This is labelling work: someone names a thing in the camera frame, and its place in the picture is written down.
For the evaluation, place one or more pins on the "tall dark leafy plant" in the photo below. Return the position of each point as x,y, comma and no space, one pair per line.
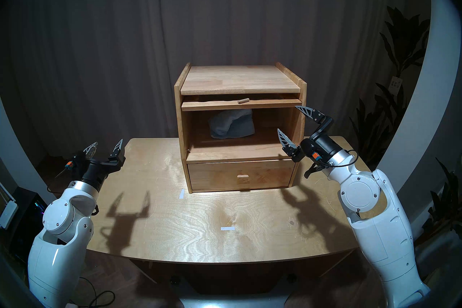
400,44

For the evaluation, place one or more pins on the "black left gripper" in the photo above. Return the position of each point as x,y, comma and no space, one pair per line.
92,172

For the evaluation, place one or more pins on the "grey pleated curtain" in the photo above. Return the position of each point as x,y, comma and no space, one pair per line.
108,40

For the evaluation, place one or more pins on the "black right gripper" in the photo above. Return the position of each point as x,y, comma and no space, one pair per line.
321,146

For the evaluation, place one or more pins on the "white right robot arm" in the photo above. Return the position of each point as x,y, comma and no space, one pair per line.
364,195

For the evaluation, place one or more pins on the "light blue towel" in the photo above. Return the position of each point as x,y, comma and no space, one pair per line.
231,127

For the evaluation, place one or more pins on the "black computer case with lights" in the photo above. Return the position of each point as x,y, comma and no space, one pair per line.
25,210

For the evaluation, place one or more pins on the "white paper plant tag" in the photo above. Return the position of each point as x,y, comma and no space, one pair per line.
396,84

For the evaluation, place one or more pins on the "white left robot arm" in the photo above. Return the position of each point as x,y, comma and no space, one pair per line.
57,217

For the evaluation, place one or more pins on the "white wall-mounted box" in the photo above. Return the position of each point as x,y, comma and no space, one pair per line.
8,214

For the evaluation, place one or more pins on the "small dark leafy plant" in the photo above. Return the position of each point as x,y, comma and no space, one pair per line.
445,202

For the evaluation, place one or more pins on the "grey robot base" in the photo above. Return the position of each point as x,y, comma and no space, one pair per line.
231,300

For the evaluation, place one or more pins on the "light wooden cabinet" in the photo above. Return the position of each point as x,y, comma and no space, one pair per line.
238,80

